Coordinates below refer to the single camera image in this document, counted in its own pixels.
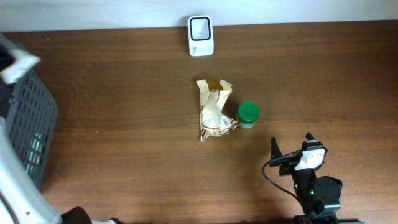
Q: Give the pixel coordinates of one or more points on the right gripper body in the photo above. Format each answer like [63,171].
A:
[301,174]

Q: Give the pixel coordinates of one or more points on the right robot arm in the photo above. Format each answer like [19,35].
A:
[319,197]

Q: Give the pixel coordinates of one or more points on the white barcode scanner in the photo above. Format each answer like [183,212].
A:
[200,36]

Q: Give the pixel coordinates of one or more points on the green lid jar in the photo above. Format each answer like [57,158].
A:
[247,115]

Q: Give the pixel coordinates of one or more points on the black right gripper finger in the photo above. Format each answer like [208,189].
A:
[275,153]
[309,136]

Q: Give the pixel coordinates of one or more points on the beige snack bag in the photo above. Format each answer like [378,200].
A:
[213,97]

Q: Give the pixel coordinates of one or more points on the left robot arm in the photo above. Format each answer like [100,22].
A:
[21,200]

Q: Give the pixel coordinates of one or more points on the grey plastic mesh basket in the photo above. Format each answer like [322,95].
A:
[28,107]

